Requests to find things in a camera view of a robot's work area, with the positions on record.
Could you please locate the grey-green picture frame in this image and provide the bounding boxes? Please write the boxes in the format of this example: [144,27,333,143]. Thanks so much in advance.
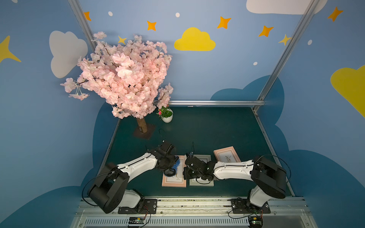
[189,154,214,187]

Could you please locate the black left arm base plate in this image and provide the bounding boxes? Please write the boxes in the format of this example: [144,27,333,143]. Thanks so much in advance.
[118,199,158,214]

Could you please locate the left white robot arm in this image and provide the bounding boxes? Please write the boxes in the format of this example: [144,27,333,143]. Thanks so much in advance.
[87,141,180,214]

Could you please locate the aluminium mounting rail front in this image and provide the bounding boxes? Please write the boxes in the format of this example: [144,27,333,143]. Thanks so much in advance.
[71,197,317,228]

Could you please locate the pink picture frame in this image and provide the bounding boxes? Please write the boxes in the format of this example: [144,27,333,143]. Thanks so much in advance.
[213,146,241,163]
[162,155,186,188]

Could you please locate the pink blossom artificial tree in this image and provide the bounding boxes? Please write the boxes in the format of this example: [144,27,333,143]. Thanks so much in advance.
[62,32,174,137]

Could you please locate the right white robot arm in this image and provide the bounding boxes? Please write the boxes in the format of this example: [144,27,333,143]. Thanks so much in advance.
[183,156,287,209]

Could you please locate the blue black-edged cloth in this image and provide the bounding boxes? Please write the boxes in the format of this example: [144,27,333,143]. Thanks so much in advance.
[163,157,180,177]

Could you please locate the white pot with plant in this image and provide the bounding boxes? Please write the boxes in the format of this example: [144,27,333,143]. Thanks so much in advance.
[156,106,174,123]

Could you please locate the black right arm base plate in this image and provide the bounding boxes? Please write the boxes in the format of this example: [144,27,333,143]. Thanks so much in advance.
[230,198,271,214]

